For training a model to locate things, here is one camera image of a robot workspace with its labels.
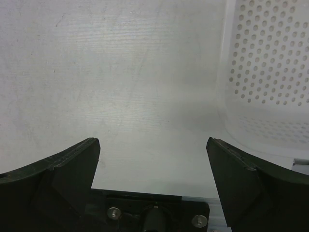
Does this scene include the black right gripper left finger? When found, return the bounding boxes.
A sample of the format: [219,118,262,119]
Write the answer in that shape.
[0,138,100,232]

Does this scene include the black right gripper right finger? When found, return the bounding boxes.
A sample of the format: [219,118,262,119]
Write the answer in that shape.
[206,137,309,232]

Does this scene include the white perforated plastic basket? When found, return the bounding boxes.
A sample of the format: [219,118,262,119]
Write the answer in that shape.
[217,0,309,159]

